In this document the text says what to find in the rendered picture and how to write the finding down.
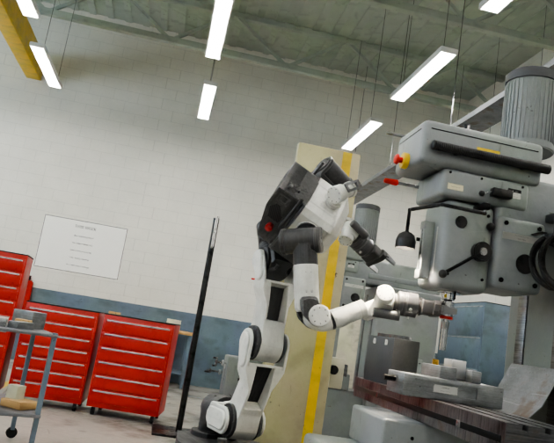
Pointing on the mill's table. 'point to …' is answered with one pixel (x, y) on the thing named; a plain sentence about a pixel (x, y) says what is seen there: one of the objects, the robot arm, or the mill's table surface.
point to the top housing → (416, 169)
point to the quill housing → (457, 249)
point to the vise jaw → (439, 371)
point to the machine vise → (448, 388)
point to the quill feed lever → (479, 250)
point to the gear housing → (469, 190)
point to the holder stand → (389, 356)
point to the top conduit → (491, 157)
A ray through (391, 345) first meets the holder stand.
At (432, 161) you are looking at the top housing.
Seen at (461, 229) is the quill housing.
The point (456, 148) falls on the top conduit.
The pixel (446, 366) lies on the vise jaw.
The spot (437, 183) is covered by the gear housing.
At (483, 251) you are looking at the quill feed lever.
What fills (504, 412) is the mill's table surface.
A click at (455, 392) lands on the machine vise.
